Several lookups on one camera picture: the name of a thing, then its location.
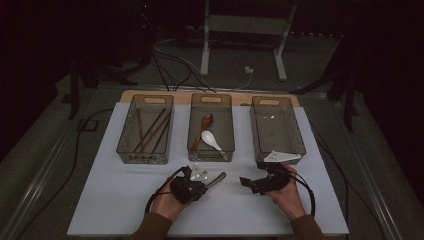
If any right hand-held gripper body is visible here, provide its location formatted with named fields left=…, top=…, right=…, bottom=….
left=252, top=150, right=302, bottom=195

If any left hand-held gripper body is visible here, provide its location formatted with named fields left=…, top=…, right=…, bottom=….
left=169, top=162, right=210, bottom=205

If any clear grey plastic bin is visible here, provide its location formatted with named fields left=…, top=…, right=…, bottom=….
left=249, top=95, right=307, bottom=165
left=186, top=92, right=236, bottom=163
left=116, top=93, right=175, bottom=165

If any white ceramic spoon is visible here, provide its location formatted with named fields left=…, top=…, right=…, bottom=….
left=200, top=130, right=228, bottom=158

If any black chopstick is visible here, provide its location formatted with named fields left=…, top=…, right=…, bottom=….
left=151, top=119, right=172, bottom=155
left=132, top=107, right=167, bottom=154

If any brown wooden spoon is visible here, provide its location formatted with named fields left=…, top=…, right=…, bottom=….
left=190, top=113, right=215, bottom=151

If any brown wooden chopstick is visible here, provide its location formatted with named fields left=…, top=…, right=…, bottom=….
left=137, top=110, right=172, bottom=155
left=136, top=107, right=145, bottom=143

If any person's left hand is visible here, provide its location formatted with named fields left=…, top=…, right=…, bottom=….
left=150, top=186, right=189, bottom=223

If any person's right hand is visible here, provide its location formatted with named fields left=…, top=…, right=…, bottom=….
left=264, top=162, right=308, bottom=221

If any white table mat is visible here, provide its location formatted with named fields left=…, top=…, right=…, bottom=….
left=66, top=101, right=350, bottom=238

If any black tripod stand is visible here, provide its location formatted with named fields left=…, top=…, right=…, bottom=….
left=289, top=33, right=361, bottom=133
left=64, top=56, right=139, bottom=120

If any white metal stand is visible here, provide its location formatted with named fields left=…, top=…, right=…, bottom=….
left=199, top=0, right=298, bottom=82

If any left hand-held gripper cable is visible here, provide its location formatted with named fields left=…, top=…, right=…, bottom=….
left=144, top=166, right=186, bottom=215

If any hand-held gripper cable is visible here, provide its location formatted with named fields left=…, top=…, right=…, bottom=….
left=283, top=165, right=317, bottom=218
left=144, top=166, right=186, bottom=215

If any right hand-held gripper cable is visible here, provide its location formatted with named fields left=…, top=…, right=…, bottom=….
left=283, top=165, right=317, bottom=218

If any black floor cable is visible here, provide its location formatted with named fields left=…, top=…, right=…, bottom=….
left=309, top=123, right=384, bottom=240
left=14, top=108, right=115, bottom=240

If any white cable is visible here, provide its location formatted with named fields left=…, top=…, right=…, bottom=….
left=213, top=71, right=254, bottom=93

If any bundle of black cables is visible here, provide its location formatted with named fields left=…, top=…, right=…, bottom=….
left=151, top=43, right=218, bottom=94

